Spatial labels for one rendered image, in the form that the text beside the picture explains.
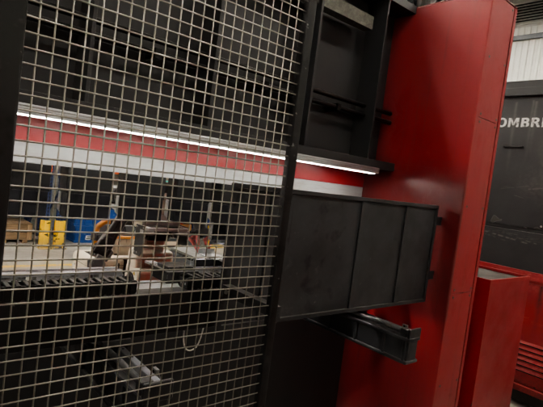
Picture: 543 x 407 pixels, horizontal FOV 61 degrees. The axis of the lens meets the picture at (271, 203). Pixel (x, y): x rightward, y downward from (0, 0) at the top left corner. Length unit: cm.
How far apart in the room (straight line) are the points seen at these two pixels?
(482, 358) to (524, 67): 709
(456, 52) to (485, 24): 16
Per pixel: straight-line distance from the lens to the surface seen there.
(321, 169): 226
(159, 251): 262
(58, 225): 720
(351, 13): 222
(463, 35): 238
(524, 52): 936
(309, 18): 120
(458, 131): 226
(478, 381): 275
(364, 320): 197
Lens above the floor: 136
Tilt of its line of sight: 3 degrees down
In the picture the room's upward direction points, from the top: 7 degrees clockwise
